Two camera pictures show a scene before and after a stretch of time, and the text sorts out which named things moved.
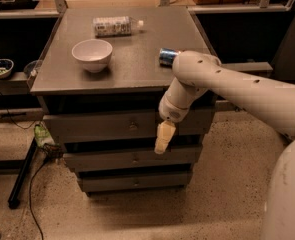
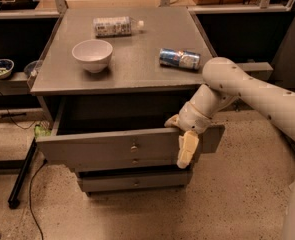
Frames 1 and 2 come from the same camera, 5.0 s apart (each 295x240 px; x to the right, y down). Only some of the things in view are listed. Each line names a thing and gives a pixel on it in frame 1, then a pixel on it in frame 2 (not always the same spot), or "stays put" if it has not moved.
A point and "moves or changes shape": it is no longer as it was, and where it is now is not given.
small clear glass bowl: x=31 y=68 stays put
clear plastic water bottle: x=118 y=26 stays put
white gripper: x=171 y=111 → x=191 y=118
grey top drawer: x=121 y=124 moves or changes shape
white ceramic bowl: x=94 y=54 stays put
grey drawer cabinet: x=99 y=82 stays put
